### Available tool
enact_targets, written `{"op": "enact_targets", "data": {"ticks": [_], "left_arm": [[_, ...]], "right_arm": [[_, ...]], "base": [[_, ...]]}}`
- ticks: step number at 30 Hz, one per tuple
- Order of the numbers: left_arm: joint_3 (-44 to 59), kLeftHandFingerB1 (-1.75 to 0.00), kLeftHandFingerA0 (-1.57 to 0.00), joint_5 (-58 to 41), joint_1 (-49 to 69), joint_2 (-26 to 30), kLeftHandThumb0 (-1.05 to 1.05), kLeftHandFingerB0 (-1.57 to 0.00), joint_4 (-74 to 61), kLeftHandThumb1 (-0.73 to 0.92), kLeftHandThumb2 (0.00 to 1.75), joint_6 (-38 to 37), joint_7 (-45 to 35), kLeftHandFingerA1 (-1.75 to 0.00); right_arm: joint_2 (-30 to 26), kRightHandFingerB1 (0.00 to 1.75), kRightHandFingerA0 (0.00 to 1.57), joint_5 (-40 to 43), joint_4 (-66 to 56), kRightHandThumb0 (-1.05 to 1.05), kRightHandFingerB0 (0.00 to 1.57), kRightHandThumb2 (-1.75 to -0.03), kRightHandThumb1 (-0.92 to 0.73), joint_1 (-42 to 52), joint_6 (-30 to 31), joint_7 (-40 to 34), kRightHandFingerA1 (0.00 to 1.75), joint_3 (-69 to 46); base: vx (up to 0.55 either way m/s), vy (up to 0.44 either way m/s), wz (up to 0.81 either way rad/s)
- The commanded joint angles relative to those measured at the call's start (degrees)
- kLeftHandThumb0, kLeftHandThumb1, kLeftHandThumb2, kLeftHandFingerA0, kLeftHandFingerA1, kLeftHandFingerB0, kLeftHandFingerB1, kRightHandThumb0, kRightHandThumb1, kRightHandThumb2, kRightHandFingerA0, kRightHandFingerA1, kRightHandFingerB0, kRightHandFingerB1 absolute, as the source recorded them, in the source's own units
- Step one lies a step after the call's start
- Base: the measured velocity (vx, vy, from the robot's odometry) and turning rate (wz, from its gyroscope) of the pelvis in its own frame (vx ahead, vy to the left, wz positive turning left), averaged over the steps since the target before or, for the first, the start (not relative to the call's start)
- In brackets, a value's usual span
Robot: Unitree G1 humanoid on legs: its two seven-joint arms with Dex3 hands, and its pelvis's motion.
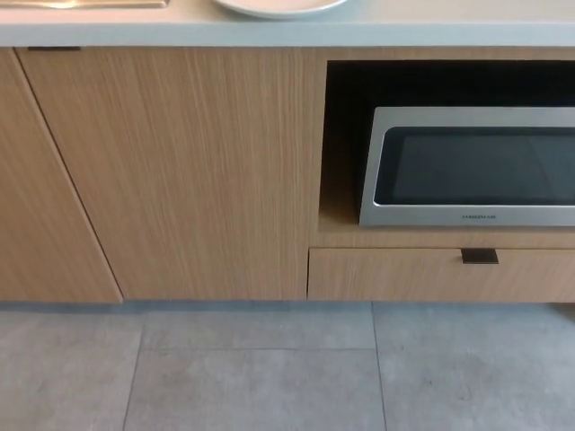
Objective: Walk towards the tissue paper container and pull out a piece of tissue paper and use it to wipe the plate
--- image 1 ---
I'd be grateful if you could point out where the white round ceramic plate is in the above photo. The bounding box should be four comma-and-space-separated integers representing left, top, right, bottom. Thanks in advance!
210, 0, 351, 20

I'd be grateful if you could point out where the wide wooden cabinet door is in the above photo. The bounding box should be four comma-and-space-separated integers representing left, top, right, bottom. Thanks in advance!
15, 47, 329, 302

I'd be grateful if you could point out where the wooden drawer front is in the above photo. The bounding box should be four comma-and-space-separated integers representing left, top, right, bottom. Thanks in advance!
307, 247, 575, 303

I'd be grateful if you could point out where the stainless steel microwave oven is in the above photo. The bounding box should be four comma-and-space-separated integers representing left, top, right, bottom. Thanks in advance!
358, 106, 575, 229

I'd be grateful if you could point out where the narrow wooden cabinet door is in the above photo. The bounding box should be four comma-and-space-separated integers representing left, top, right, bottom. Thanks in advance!
0, 47, 125, 305

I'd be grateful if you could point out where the stainless steel sink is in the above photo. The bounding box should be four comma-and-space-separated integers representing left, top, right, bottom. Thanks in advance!
0, 0, 172, 11

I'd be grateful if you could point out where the dark drawer handle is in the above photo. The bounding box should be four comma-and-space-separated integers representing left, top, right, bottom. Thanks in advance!
460, 248, 500, 265

